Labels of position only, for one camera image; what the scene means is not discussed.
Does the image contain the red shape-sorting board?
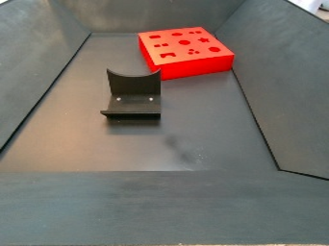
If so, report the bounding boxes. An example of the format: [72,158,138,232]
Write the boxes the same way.
[138,27,235,81]

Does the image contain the black curved holder stand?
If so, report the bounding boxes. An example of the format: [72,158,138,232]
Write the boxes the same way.
[100,70,162,117]

